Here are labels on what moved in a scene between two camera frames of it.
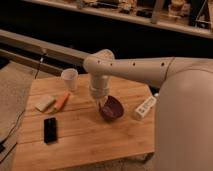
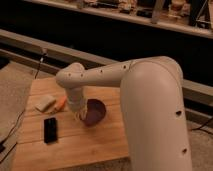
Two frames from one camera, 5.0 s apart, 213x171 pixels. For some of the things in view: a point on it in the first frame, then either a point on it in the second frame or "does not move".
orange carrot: (59, 104) does not move
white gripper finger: (102, 101) to (84, 109)
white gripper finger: (94, 99) to (78, 115)
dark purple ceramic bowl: (111, 109) to (95, 112)
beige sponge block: (45, 103) does not move
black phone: (50, 130) does not move
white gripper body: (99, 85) to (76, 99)
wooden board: (60, 127) does not move
